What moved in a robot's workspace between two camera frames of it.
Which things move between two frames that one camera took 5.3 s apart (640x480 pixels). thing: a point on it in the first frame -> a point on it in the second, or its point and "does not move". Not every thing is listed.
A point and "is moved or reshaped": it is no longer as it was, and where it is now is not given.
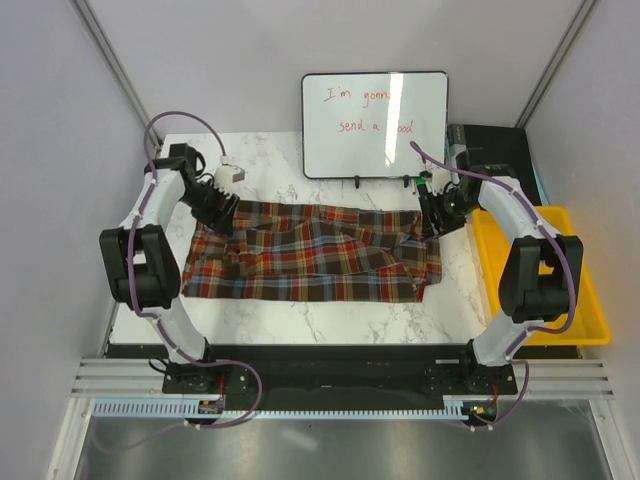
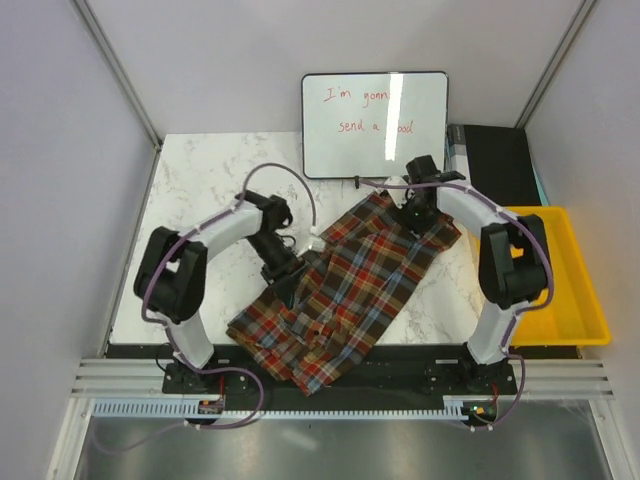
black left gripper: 223,221 -> 286,288
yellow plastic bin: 588,327 does not move
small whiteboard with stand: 374,124 does not move
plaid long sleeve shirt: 311,253 is moved or reshaped
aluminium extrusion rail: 536,378 does not move
